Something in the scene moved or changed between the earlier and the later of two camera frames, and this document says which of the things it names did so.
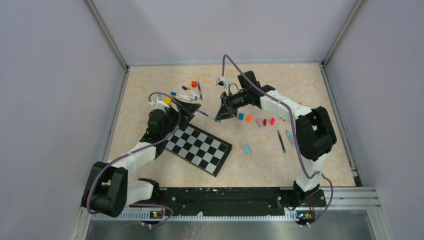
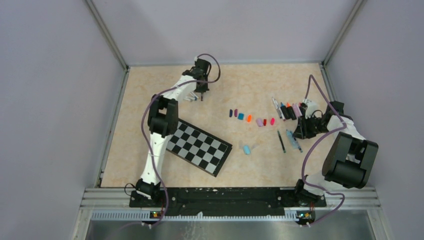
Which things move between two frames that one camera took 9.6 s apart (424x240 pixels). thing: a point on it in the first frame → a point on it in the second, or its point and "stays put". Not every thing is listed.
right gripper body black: [239, 100] → [312, 126]
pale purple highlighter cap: [259, 122] stays put
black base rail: [234, 201] stays put
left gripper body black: [171, 117] → [202, 89]
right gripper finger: [224, 112] → [299, 133]
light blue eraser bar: [291, 137] stays put
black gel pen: [281, 141] stays put
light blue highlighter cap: [247, 149] stays put
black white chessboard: [199, 148] stays put
